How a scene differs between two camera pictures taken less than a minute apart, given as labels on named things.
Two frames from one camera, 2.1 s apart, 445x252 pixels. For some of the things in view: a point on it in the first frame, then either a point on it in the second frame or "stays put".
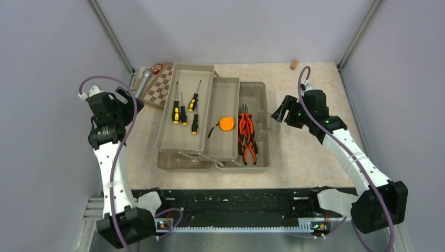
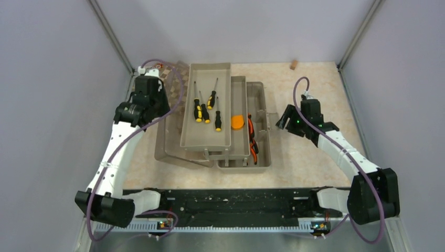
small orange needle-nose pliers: (246, 146) to (253, 146)
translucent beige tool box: (208, 122) stays put
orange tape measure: (225, 124) to (237, 121)
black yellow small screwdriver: (193, 102) to (211, 100)
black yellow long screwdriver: (194, 126) to (218, 122)
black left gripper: (130, 106) to (166, 108)
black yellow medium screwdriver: (183, 115) to (203, 107)
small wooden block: (294, 64) stays put
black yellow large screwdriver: (176, 110) to (198, 110)
